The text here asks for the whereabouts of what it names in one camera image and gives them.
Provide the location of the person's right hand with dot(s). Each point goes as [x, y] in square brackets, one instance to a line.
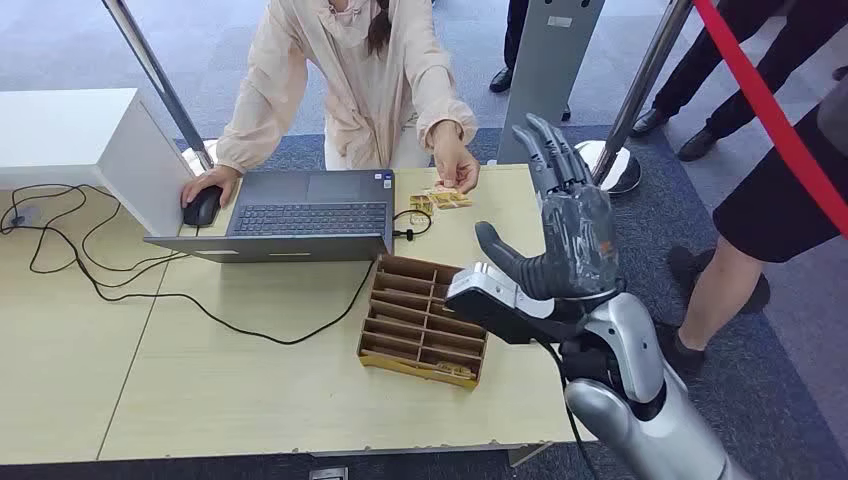
[212, 177]

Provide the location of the person's left hand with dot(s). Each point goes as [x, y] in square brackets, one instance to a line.
[454, 156]

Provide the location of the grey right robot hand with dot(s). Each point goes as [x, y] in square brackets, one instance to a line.
[580, 238]

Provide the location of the black computer mouse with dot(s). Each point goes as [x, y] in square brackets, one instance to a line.
[201, 210]

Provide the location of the gold patterned ID card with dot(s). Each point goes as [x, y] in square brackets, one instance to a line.
[454, 200]

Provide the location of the person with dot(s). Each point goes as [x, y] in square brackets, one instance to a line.
[371, 86]
[762, 212]
[748, 60]
[513, 40]

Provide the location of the wooden card organizer box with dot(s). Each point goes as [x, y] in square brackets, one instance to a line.
[404, 318]

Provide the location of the grey laptop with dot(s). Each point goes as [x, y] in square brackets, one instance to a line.
[305, 218]

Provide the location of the grey kiosk stand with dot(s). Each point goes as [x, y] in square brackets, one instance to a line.
[550, 73]

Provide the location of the white cabinet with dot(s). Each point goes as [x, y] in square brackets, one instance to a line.
[73, 132]

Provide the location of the grey floor box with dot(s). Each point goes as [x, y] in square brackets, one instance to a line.
[328, 474]

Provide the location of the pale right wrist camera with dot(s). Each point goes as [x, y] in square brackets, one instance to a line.
[484, 291]

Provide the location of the chrome stanchion post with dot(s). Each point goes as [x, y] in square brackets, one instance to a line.
[159, 79]
[646, 73]

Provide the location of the black stanchion post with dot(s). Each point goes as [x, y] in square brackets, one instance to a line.
[758, 295]

